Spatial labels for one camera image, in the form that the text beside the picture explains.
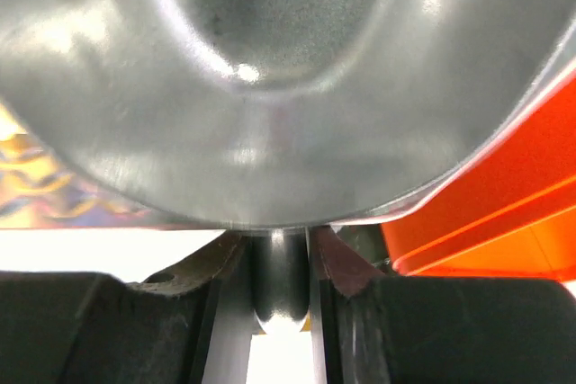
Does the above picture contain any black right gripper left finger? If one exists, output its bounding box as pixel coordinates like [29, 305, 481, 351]
[1, 232, 246, 383]

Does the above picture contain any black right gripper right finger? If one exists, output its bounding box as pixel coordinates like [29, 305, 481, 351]
[310, 227, 575, 383]

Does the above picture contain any pink star candy tin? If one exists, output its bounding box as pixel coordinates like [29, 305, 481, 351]
[1, 108, 207, 230]

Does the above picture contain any orange candy tin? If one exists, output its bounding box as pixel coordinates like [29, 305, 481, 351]
[382, 82, 575, 282]

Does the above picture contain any silver metal scoop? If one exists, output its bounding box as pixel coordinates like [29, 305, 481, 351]
[1, 0, 575, 333]

